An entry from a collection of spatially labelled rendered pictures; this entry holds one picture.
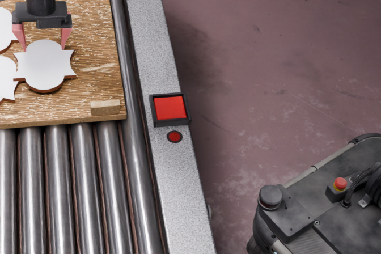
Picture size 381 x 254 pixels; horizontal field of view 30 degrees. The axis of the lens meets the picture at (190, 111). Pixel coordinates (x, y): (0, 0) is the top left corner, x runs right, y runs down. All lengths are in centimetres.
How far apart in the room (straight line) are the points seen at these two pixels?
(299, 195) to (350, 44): 105
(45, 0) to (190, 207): 49
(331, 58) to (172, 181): 175
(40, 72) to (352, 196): 112
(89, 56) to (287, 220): 85
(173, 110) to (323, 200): 89
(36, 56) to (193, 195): 44
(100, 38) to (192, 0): 161
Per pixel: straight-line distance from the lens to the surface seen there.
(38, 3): 144
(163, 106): 144
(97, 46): 155
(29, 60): 149
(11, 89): 146
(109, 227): 128
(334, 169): 229
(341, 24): 317
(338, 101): 283
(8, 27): 159
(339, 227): 215
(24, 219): 130
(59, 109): 142
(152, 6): 168
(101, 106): 139
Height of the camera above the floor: 200
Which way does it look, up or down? 48 degrees down
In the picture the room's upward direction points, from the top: 7 degrees clockwise
